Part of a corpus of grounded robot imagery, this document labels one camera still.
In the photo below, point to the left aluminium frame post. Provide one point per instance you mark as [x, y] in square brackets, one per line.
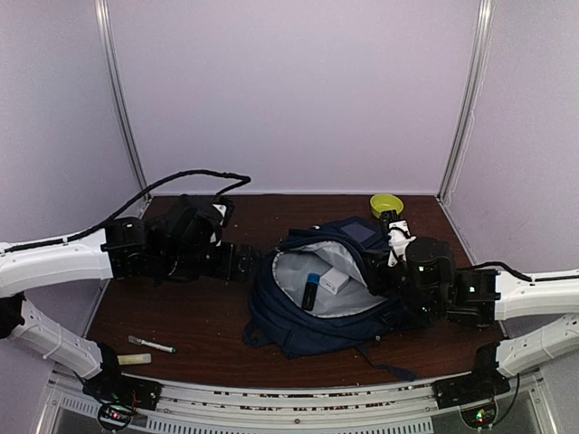
[119, 100]

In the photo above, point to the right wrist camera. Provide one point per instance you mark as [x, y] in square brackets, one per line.
[397, 233]

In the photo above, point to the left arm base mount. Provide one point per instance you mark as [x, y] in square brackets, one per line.
[111, 385]

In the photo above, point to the white power adapter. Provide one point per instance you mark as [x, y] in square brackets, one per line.
[333, 280]

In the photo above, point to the right aluminium frame post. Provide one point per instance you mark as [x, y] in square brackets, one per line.
[478, 60]

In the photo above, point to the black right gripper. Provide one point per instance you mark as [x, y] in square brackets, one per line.
[376, 268]

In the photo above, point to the navy blue student backpack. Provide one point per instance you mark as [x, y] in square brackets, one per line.
[353, 318]

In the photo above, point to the blue cap black marker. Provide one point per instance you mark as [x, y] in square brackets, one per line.
[310, 292]

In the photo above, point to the white marker pen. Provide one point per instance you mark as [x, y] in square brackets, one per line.
[143, 342]

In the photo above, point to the aluminium frame post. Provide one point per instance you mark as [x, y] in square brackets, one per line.
[478, 60]
[119, 100]

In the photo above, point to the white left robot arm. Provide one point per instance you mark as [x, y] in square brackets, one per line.
[181, 245]

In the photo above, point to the pale yellow eraser stick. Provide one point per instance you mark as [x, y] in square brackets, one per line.
[134, 359]

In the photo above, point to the front aluminium rail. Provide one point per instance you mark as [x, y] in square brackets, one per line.
[400, 407]

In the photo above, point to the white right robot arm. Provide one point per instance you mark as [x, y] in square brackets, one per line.
[420, 276]

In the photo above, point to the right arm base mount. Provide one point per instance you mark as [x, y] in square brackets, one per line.
[483, 382]

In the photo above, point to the lime green bowl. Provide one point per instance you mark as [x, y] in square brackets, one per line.
[385, 202]

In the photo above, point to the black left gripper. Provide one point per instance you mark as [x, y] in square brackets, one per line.
[242, 268]

